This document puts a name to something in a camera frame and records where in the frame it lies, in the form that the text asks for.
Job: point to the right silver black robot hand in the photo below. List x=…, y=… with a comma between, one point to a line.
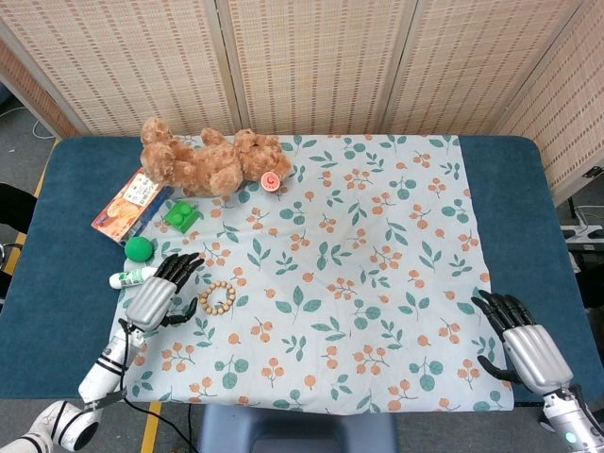
x=535, y=354

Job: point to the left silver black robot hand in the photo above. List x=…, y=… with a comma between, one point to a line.
x=151, y=302

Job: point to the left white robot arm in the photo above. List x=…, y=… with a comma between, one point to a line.
x=101, y=373

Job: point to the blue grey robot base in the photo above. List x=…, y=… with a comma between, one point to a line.
x=302, y=431

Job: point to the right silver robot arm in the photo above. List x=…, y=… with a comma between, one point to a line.
x=568, y=420

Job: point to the white green tube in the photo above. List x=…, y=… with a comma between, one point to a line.
x=125, y=279

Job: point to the green ball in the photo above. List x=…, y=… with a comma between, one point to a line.
x=139, y=249

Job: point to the green toy building block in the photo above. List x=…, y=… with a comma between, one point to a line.
x=181, y=217

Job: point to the blue orange biscuit box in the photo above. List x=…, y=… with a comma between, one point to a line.
x=122, y=212

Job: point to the brown teddy bear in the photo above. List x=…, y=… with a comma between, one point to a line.
x=203, y=165

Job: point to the floral leaf fruit tablecloth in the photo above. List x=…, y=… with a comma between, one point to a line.
x=307, y=283

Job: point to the black chair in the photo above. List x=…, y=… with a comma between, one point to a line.
x=16, y=207

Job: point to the round red hang tag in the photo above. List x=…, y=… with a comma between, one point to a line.
x=271, y=181

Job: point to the woven bamboo screen panel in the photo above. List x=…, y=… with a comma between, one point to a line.
x=33, y=89
x=118, y=61
x=316, y=61
x=571, y=104
x=472, y=61

